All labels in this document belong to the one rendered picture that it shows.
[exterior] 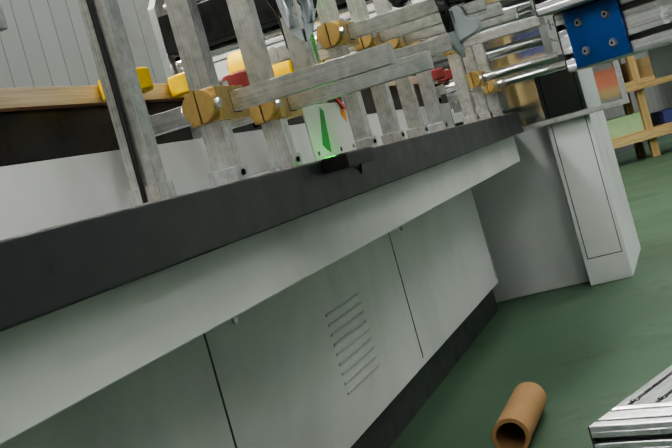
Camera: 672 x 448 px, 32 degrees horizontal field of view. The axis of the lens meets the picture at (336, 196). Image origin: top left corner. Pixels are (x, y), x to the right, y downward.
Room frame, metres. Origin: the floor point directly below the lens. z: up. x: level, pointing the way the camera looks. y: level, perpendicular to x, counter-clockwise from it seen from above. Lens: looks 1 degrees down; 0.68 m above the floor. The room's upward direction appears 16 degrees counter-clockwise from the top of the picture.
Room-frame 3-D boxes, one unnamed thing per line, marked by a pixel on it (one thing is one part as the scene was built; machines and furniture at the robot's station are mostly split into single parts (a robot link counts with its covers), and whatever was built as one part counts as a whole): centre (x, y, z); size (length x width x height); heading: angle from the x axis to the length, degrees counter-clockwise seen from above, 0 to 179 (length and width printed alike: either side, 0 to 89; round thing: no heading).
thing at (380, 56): (1.74, 0.08, 0.81); 0.44 x 0.03 x 0.04; 72
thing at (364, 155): (2.11, -0.05, 0.68); 0.22 x 0.05 x 0.05; 162
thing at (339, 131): (2.16, -0.02, 0.75); 0.26 x 0.01 x 0.10; 162
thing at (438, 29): (2.94, -0.27, 0.95); 0.50 x 0.04 x 0.04; 72
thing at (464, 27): (2.13, -0.30, 0.86); 0.06 x 0.03 x 0.09; 72
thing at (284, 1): (1.94, -0.01, 0.94); 0.06 x 0.03 x 0.09; 2
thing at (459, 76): (3.62, -0.47, 0.91); 0.04 x 0.04 x 0.48; 72
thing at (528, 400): (2.58, -0.26, 0.04); 0.30 x 0.08 x 0.08; 162
